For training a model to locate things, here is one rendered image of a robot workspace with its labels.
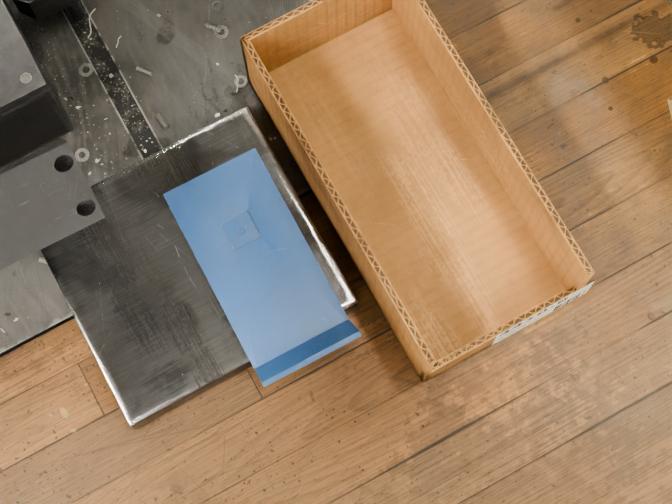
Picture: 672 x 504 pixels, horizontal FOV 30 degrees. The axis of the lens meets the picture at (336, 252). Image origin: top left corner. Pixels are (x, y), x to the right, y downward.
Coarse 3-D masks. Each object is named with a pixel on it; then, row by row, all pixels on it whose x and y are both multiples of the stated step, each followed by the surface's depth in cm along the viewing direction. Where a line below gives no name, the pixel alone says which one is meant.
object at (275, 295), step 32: (256, 160) 85; (192, 192) 85; (224, 192) 85; (256, 192) 85; (192, 224) 84; (256, 224) 84; (288, 224) 84; (224, 256) 84; (256, 256) 84; (288, 256) 84; (224, 288) 83; (256, 288) 83; (288, 288) 83; (320, 288) 83; (256, 320) 82; (288, 320) 82; (320, 320) 82; (256, 352) 82; (288, 352) 82; (320, 352) 79
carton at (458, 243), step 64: (320, 0) 83; (384, 0) 88; (256, 64) 82; (320, 64) 89; (384, 64) 89; (448, 64) 84; (320, 128) 88; (384, 128) 88; (448, 128) 88; (320, 192) 84; (384, 192) 87; (448, 192) 87; (512, 192) 85; (384, 256) 85; (448, 256) 85; (512, 256) 85; (576, 256) 79; (448, 320) 84; (512, 320) 82
